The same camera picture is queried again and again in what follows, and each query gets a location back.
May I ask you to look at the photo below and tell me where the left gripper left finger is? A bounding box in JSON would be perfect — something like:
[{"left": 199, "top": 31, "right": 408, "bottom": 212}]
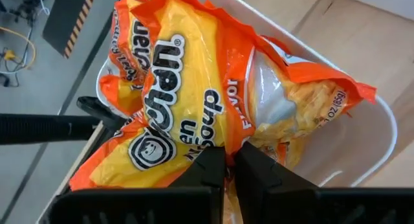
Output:
[{"left": 171, "top": 146, "right": 226, "bottom": 224}]

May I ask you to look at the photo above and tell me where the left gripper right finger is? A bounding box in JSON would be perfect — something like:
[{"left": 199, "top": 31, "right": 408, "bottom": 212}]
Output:
[{"left": 234, "top": 141, "right": 320, "bottom": 224}]

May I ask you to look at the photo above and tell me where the orange chicken ramen pack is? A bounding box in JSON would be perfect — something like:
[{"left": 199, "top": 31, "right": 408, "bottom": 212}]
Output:
[
  {"left": 131, "top": 0, "right": 378, "bottom": 166},
  {"left": 98, "top": 0, "right": 155, "bottom": 118},
  {"left": 69, "top": 115, "right": 198, "bottom": 190}
]

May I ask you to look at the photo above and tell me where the white plastic bin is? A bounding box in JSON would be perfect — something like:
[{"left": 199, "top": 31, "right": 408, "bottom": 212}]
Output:
[{"left": 95, "top": 0, "right": 398, "bottom": 189}]

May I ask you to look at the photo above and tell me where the black tower fan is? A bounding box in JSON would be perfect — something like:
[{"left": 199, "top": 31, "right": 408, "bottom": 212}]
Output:
[{"left": 0, "top": 96, "right": 127, "bottom": 146}]

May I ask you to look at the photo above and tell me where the black hazard-striped floor mat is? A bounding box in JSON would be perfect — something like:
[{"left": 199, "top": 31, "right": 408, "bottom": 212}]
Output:
[{"left": 41, "top": 0, "right": 98, "bottom": 60}]

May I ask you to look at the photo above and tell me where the yellow power cable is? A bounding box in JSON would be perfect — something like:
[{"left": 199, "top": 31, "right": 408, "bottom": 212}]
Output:
[{"left": 0, "top": 25, "right": 37, "bottom": 71}]

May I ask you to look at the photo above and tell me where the white floor cable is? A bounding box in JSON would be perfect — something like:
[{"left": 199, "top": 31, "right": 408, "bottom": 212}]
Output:
[{"left": 35, "top": 0, "right": 51, "bottom": 16}]

